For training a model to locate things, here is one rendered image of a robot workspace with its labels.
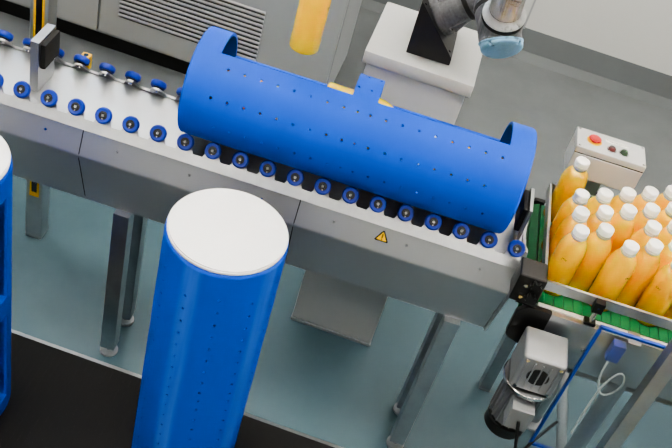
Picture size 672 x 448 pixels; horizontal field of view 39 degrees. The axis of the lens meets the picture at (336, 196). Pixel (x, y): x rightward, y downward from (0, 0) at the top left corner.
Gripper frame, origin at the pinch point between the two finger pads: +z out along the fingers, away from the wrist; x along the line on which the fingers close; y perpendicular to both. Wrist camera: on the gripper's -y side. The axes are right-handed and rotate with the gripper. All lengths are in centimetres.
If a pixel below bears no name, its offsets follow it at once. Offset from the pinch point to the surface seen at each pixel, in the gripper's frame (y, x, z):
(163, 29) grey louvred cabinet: 76, -159, 132
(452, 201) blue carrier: -49, 6, 42
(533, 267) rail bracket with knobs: -73, 12, 48
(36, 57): 64, -1, 52
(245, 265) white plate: -8, 46, 49
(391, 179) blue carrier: -32, 7, 42
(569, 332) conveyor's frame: -89, 14, 61
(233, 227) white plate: -2, 36, 49
